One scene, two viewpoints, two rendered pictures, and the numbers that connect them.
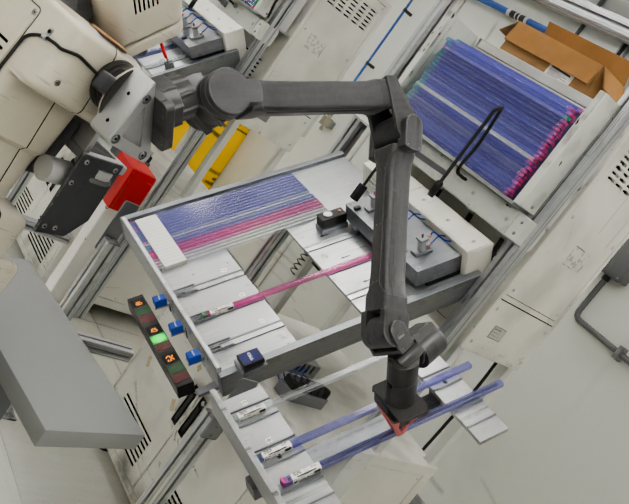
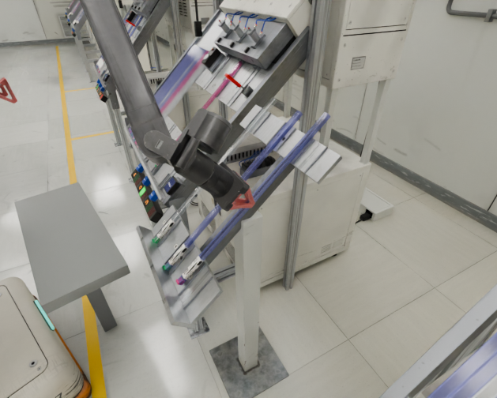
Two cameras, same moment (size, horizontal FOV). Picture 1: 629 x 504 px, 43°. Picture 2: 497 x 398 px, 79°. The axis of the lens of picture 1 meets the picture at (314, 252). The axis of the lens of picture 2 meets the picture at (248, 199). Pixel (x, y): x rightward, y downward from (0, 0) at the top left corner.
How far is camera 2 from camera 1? 1.08 m
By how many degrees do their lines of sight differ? 29
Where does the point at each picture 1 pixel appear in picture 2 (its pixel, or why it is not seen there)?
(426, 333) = (199, 122)
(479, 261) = (303, 18)
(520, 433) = (438, 103)
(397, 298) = (141, 110)
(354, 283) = (231, 92)
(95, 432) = (84, 285)
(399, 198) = (99, 9)
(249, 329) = not seen: hidden behind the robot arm
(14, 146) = not seen: outside the picture
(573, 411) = (469, 73)
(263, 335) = not seen: hidden behind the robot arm
